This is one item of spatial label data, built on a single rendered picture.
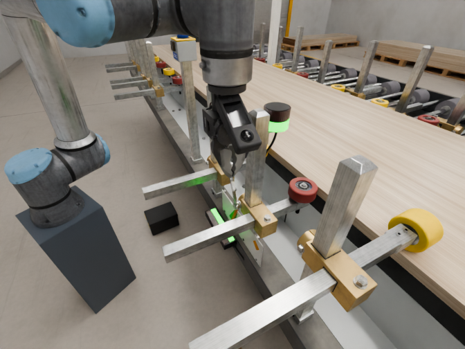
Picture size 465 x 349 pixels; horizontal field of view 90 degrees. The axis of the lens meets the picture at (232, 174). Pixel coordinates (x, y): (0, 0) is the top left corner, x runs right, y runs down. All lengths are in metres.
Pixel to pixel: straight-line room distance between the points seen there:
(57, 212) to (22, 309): 0.79
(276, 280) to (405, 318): 0.31
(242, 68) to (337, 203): 0.26
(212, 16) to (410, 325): 0.76
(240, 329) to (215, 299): 1.08
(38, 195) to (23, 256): 1.01
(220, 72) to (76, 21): 0.20
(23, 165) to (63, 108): 0.24
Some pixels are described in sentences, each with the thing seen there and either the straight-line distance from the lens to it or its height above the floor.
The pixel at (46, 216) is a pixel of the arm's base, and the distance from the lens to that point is 1.18.
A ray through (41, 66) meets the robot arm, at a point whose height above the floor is 1.16.
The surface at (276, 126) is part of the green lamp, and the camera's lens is 0.53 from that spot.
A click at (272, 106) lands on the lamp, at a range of 0.54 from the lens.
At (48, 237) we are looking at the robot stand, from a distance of 1.17.
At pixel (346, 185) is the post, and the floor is 1.13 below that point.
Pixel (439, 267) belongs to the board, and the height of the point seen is 0.90.
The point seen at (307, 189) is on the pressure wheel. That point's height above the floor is 0.91.
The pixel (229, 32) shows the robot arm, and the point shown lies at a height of 1.29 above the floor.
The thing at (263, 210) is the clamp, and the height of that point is 0.87.
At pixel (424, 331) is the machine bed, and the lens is 0.75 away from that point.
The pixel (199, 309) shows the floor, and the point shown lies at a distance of 1.46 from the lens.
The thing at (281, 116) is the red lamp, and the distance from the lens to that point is 0.53.
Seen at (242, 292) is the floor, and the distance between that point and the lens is 1.49.
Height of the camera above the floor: 1.34
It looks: 37 degrees down
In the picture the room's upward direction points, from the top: straight up
